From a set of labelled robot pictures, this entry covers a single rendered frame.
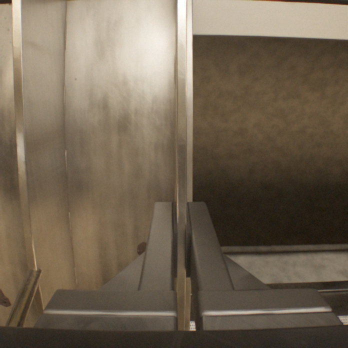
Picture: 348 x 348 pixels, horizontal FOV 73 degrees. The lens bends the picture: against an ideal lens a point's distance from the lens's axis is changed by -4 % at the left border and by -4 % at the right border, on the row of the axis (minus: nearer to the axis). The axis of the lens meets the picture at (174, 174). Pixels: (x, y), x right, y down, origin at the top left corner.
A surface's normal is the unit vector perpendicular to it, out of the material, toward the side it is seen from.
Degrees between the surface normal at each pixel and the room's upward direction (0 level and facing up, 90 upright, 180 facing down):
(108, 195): 7
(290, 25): 0
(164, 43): 15
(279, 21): 0
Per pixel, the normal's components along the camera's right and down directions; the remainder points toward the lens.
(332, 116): 0.00, 0.45
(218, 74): 0.00, 0.73
